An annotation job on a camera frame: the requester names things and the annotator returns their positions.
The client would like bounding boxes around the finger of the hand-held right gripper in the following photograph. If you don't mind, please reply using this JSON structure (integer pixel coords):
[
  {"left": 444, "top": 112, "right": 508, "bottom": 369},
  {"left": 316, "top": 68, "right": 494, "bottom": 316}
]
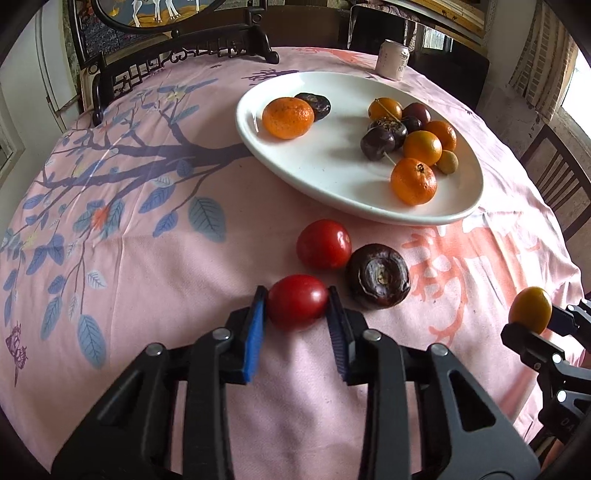
[
  {"left": 501, "top": 322, "right": 591, "bottom": 407},
  {"left": 549, "top": 299, "right": 591, "bottom": 337}
]

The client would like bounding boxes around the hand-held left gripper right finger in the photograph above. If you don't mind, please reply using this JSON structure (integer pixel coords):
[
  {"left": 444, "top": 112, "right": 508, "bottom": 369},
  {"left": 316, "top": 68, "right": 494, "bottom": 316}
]
[{"left": 327, "top": 285, "right": 541, "bottom": 480}]

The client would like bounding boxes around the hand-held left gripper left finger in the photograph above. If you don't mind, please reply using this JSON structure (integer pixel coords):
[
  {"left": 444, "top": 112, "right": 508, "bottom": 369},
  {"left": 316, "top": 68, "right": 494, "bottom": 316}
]
[{"left": 51, "top": 285, "right": 269, "bottom": 480}]

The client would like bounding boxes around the yellow round fruit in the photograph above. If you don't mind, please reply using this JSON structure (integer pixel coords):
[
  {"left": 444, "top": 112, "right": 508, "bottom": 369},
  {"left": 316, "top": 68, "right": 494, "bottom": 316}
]
[{"left": 509, "top": 286, "right": 553, "bottom": 335}]

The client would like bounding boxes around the red cherry tomato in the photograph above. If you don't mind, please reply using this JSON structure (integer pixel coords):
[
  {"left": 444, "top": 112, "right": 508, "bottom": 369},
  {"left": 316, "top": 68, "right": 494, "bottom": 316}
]
[
  {"left": 268, "top": 274, "right": 329, "bottom": 332},
  {"left": 296, "top": 219, "right": 352, "bottom": 271}
]

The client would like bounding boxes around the white oval plate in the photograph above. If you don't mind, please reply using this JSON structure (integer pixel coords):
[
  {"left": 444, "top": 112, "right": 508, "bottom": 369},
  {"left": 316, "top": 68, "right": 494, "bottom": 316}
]
[{"left": 235, "top": 71, "right": 485, "bottom": 226}]

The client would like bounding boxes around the large dark red plum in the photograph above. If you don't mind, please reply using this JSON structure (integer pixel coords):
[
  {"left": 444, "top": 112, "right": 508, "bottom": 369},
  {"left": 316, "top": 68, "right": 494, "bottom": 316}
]
[{"left": 360, "top": 127, "right": 397, "bottom": 162}]

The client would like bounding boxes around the tan longan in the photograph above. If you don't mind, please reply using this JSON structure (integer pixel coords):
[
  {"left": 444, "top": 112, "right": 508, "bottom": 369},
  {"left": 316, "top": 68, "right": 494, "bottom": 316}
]
[{"left": 436, "top": 150, "right": 459, "bottom": 175}]

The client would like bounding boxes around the smooth orange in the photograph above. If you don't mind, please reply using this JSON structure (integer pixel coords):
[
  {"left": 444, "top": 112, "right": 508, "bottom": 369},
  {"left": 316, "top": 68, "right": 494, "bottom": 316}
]
[
  {"left": 368, "top": 97, "right": 403, "bottom": 122},
  {"left": 403, "top": 130, "right": 443, "bottom": 167}
]

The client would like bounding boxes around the large mandarin orange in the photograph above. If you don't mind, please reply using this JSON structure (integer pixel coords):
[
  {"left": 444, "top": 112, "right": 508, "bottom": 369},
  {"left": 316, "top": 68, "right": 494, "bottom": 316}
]
[{"left": 262, "top": 97, "right": 315, "bottom": 140}]

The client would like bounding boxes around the pink printed tablecloth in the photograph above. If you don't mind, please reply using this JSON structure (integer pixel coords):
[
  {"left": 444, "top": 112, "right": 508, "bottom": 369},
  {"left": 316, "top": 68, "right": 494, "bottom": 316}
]
[{"left": 0, "top": 46, "right": 587, "bottom": 480}]

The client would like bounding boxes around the dark wooden chair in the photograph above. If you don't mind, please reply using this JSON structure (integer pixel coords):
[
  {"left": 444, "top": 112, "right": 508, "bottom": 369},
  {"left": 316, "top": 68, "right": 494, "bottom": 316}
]
[{"left": 520, "top": 124, "right": 591, "bottom": 243}]

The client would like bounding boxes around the bright window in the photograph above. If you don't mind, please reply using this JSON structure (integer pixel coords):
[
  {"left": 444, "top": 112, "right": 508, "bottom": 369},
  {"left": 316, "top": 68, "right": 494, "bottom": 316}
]
[{"left": 561, "top": 46, "right": 591, "bottom": 116}]

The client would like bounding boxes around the brick patterned curtain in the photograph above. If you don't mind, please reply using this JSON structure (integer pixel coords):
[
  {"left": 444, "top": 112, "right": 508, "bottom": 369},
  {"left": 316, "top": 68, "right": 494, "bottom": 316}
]
[{"left": 508, "top": 0, "right": 580, "bottom": 121}]

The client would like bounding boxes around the dark cabinet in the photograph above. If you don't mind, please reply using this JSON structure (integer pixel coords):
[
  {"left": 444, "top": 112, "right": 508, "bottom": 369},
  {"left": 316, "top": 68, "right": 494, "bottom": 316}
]
[{"left": 346, "top": 4, "right": 490, "bottom": 112}]

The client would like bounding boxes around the pale beverage can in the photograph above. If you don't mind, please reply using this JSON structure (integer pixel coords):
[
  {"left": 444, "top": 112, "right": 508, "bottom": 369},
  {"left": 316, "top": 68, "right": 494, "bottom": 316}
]
[{"left": 375, "top": 39, "right": 411, "bottom": 81}]

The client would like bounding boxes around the stack of wooden boards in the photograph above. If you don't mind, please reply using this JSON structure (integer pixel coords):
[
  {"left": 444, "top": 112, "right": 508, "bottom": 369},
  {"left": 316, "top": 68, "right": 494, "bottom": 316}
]
[{"left": 406, "top": 0, "right": 490, "bottom": 44}]

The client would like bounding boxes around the white window frame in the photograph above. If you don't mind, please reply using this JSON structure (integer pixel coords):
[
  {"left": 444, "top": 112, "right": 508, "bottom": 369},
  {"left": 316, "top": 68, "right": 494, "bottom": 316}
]
[{"left": 0, "top": 88, "right": 26, "bottom": 183}]

